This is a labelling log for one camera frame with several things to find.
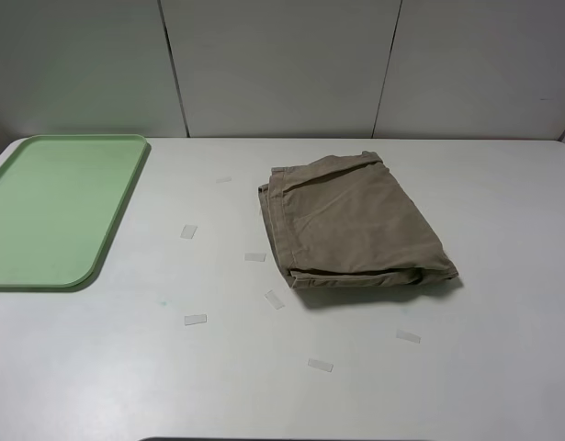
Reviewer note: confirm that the khaki jeans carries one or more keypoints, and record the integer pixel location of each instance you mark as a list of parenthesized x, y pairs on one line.
[(346, 222)]

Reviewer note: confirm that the green plastic tray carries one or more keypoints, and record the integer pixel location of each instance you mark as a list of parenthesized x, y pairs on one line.
[(60, 200)]

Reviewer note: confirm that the clear tape strip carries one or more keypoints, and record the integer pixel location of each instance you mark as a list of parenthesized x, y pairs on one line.
[(255, 257), (195, 319), (403, 335), (274, 300), (321, 365), (188, 232)]

